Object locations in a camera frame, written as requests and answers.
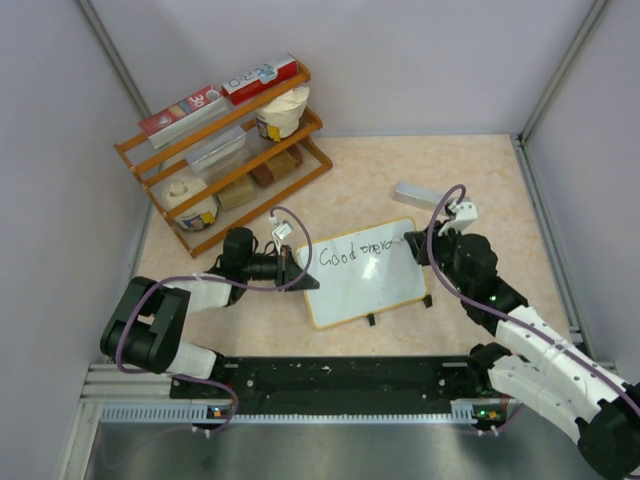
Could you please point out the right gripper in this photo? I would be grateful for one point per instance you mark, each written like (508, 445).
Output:
(419, 247)

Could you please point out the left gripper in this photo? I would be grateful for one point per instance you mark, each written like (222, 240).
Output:
(288, 270)

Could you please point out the white whiteboard yellow frame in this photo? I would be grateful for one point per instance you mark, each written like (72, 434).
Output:
(362, 272)

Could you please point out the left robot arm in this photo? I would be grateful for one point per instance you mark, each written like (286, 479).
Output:
(144, 334)

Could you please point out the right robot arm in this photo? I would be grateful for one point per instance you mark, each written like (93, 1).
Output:
(531, 362)

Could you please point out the grey whiteboard eraser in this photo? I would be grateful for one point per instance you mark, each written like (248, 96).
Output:
(416, 196)

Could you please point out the black whiteboard foot right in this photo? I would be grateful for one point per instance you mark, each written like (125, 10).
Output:
(427, 301)

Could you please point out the tan sponge block left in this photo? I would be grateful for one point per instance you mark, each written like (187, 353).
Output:
(236, 193)

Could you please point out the brown sponge block right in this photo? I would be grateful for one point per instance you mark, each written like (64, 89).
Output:
(277, 167)

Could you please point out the orange wooden shelf rack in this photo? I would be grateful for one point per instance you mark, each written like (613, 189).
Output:
(188, 203)

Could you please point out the clear plastic box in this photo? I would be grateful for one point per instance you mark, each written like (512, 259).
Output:
(221, 155)

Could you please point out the white bag upper container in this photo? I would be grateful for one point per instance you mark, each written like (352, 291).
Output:
(280, 118)

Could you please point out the red foil wrap box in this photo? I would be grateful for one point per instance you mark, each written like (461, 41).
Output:
(166, 125)

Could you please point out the red white long box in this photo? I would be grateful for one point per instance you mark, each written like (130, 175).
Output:
(260, 78)

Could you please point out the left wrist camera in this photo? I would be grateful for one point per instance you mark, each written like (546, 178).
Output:
(280, 231)

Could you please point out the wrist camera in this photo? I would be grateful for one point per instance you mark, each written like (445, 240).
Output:
(460, 215)
(280, 231)

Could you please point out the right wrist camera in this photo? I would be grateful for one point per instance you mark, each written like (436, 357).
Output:
(460, 215)

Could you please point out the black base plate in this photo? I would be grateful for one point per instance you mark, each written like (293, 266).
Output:
(370, 385)

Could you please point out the aluminium frame rail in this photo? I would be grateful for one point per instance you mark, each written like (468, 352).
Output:
(105, 383)

